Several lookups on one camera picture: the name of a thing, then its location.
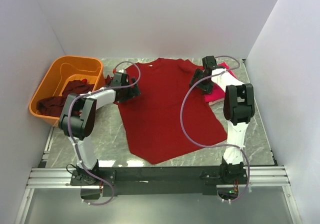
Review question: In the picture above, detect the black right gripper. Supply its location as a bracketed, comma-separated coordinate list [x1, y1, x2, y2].
[189, 68, 215, 95]

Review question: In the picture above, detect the dark red t-shirt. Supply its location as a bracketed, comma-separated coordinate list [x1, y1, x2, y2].
[118, 58, 227, 165]

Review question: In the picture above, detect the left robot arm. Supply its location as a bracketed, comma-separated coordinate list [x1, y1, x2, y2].
[58, 70, 141, 185]

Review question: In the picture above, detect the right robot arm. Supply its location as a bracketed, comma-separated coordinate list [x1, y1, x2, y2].
[187, 56, 255, 184]

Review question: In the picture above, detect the folded hot pink t-shirt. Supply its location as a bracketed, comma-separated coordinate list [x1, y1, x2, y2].
[204, 62, 237, 103]

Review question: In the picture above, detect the orange plastic bin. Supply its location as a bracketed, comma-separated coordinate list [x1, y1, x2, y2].
[28, 56, 105, 127]

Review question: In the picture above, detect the maroon t-shirt in bin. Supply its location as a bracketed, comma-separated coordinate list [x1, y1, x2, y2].
[36, 80, 94, 117]

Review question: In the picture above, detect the black base crossbar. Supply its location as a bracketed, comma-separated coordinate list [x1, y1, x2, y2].
[70, 164, 248, 199]

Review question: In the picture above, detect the aluminium extrusion rail frame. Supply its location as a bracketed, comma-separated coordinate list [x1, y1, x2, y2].
[13, 126, 303, 224]

